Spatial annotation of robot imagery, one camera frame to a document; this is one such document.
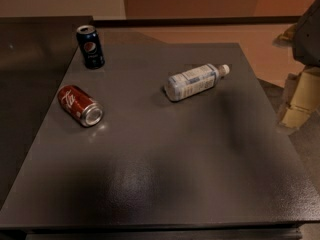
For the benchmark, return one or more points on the clear plastic water bottle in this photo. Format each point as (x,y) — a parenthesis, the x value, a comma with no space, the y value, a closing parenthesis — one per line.
(194,81)

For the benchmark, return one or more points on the blue pepsi can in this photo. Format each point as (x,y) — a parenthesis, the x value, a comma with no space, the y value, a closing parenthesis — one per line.
(90,46)

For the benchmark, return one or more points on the red coke can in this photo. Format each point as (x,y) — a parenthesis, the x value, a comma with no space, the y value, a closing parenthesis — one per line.
(81,106)

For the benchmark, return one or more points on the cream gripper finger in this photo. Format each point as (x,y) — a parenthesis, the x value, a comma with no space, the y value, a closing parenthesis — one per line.
(301,97)
(285,39)

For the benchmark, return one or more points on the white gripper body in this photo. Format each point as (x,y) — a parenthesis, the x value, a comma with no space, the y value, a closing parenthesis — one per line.
(309,37)

